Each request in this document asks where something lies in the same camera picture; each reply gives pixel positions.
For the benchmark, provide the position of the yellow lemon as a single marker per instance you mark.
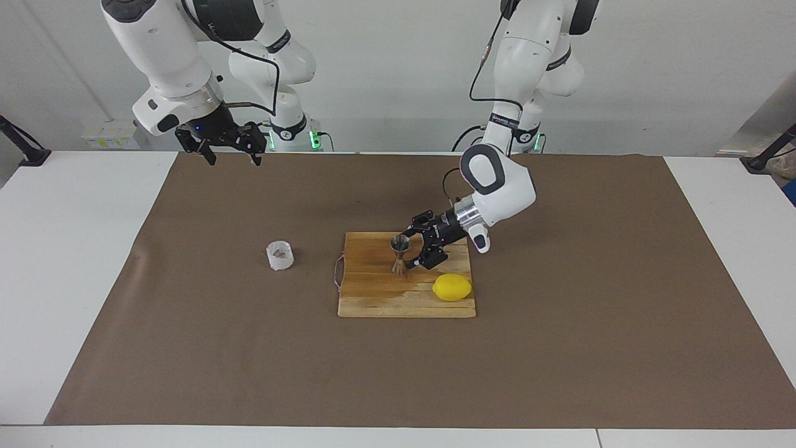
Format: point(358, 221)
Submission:
point(452, 287)

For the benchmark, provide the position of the wooden cutting board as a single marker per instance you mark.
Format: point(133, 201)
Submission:
point(373, 292)

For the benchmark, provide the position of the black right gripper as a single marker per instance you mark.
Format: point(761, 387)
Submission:
point(217, 127)

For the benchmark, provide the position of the brown paper table mat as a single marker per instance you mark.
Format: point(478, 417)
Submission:
point(249, 361)

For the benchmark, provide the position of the steel double jigger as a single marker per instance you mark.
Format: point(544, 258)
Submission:
point(400, 246)

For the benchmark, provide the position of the clear plastic bag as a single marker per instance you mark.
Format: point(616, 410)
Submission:
point(780, 168)

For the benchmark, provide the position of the white box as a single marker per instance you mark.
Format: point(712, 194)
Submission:
point(109, 140)

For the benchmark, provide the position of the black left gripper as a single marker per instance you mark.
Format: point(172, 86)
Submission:
point(448, 231)

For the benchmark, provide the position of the blue object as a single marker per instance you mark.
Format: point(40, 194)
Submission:
point(791, 191)

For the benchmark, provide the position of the black clamp stand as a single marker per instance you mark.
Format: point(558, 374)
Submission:
point(34, 155)
point(755, 163)

